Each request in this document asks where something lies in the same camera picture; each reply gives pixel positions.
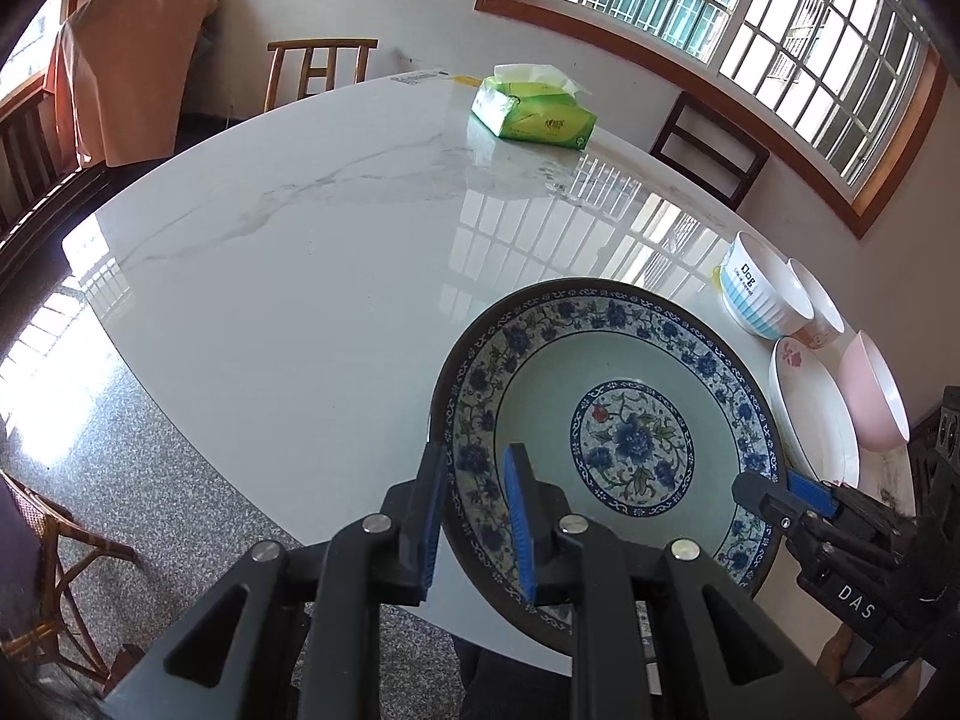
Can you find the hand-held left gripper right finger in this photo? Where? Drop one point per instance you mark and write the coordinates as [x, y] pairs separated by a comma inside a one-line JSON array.
[[520, 532]]

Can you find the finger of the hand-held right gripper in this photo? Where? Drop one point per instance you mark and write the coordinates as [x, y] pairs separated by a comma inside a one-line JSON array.
[[810, 491], [757, 499]]

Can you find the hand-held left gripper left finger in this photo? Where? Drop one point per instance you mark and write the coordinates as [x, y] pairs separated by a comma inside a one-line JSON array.
[[433, 532]]

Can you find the white pink-flower plate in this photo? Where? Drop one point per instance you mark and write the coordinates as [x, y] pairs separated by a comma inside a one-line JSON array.
[[814, 405]]

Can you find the pink bowl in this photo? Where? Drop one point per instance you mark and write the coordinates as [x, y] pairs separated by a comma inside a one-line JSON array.
[[877, 405]]

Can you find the white ribbed bowl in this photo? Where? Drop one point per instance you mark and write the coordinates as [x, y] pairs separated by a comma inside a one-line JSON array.
[[821, 300]]

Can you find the blue floral plate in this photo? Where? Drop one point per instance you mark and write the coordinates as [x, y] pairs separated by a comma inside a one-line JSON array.
[[622, 360]]

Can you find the white blue-striped bowl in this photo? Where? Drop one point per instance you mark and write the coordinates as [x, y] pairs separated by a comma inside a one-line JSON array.
[[750, 300]]

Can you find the person's right hand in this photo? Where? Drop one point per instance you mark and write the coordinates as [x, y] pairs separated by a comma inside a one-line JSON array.
[[841, 660]]

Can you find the person's dark clothing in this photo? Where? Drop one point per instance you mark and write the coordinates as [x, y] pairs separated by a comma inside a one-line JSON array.
[[510, 679]]

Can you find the dark wooden chair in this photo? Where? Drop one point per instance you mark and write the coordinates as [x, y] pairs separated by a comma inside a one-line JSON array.
[[712, 142]]

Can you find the rattan chair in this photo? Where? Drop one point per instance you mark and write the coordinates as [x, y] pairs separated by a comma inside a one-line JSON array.
[[45, 540]]

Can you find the green tissue pack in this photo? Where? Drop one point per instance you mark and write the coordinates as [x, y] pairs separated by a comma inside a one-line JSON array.
[[525, 120]]

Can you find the large wood-framed window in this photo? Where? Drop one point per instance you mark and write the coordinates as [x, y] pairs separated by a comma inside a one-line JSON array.
[[787, 15]]

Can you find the light wooden chair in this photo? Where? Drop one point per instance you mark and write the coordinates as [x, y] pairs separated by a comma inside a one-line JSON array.
[[321, 46]]

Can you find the dark wooden bench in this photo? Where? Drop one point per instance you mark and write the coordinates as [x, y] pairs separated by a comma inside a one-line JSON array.
[[30, 157]]

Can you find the small wood-framed window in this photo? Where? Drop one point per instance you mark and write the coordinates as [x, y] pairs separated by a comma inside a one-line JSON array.
[[30, 45]]

